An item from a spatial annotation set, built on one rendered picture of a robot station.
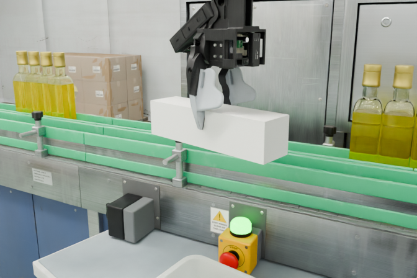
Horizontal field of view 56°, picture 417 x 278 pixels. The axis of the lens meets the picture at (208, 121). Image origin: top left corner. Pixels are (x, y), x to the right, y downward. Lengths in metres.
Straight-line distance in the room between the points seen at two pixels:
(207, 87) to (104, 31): 4.82
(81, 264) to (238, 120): 0.51
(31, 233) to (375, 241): 1.02
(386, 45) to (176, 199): 0.60
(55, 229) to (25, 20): 5.35
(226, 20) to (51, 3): 5.52
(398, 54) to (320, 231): 0.44
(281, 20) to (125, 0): 4.16
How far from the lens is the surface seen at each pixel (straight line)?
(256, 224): 0.85
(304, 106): 1.07
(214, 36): 0.56
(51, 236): 1.32
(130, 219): 0.92
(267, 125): 0.53
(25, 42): 6.51
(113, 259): 0.91
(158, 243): 0.95
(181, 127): 0.63
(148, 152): 0.95
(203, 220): 0.91
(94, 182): 1.08
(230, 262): 0.80
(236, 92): 0.63
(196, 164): 0.89
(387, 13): 0.99
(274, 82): 1.09
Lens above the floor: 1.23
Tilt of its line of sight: 13 degrees down
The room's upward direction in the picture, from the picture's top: straight up
